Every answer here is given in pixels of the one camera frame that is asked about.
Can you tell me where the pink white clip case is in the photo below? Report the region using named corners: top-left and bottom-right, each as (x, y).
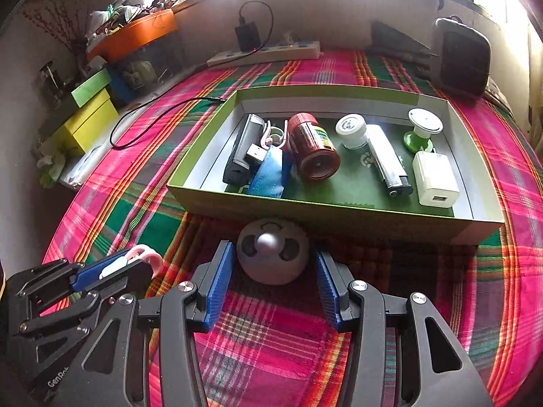
top-left (99, 245), bottom-right (163, 279)

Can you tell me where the orange shelf tray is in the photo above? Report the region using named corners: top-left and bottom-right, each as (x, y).
top-left (87, 9), bottom-right (177, 63)

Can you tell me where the yellow box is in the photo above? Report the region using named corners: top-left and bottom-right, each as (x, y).
top-left (47, 88), bottom-right (119, 156)

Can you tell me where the blue rectangular sponge block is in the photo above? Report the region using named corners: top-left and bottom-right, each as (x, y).
top-left (247, 146), bottom-right (293, 198)

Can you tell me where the small white round container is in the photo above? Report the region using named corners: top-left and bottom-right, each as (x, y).
top-left (335, 114), bottom-right (367, 150)

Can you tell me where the black charging cable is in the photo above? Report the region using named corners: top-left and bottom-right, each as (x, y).
top-left (109, 0), bottom-right (275, 151)

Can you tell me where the white power strip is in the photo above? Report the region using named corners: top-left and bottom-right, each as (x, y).
top-left (207, 40), bottom-right (321, 68)

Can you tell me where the white usb charger cube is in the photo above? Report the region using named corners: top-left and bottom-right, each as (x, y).
top-left (412, 151), bottom-right (460, 209)

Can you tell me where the black power adapter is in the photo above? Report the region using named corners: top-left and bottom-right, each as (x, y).
top-left (235, 16), bottom-right (261, 53)

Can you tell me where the white round fan gadget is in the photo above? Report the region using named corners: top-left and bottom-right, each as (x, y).
top-left (237, 218), bottom-right (309, 286)

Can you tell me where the green box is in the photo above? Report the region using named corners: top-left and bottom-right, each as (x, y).
top-left (38, 68), bottom-right (113, 139)

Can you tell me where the black textured remote device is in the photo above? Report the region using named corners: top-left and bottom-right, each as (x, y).
top-left (223, 114), bottom-right (265, 188)

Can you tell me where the green cardboard box tray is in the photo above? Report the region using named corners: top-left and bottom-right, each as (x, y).
top-left (168, 84), bottom-right (505, 245)

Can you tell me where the red cylindrical flashlight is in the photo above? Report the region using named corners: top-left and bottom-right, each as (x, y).
top-left (287, 112), bottom-right (340, 181)

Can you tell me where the black portable speaker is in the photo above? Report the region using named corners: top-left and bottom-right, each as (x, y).
top-left (429, 18), bottom-right (491, 98)

